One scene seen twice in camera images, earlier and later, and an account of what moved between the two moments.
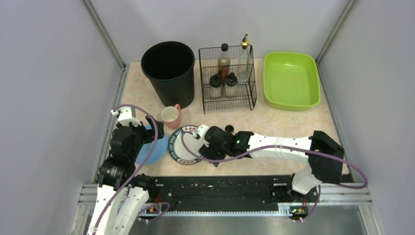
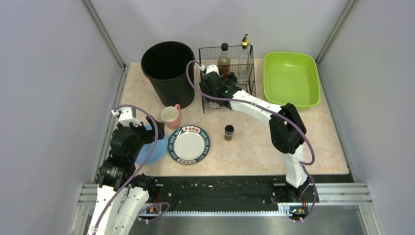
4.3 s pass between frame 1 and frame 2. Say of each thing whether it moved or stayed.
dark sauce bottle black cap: stayed
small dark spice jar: stayed
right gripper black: moved
